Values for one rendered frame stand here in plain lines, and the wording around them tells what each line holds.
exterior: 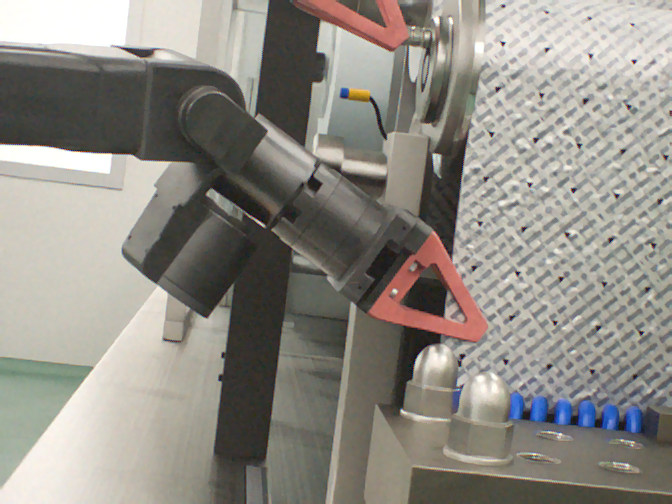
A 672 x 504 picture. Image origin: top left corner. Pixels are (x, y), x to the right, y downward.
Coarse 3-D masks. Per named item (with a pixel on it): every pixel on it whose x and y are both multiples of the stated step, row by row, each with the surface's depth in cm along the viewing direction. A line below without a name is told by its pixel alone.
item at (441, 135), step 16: (448, 0) 83; (464, 0) 79; (448, 16) 82; (464, 16) 77; (464, 32) 77; (464, 48) 77; (464, 64) 77; (464, 80) 77; (448, 96) 78; (448, 112) 78; (432, 128) 83; (448, 128) 79; (432, 144) 82; (448, 144) 80; (464, 144) 80
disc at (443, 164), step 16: (480, 0) 76; (480, 16) 76; (480, 32) 75; (480, 48) 75; (480, 64) 75; (464, 96) 77; (464, 112) 76; (464, 128) 77; (432, 160) 87; (448, 160) 80; (448, 176) 81
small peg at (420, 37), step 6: (408, 30) 81; (414, 30) 81; (420, 30) 81; (426, 30) 81; (408, 36) 81; (414, 36) 81; (420, 36) 81; (426, 36) 81; (408, 42) 81; (414, 42) 81; (420, 42) 81; (426, 42) 81
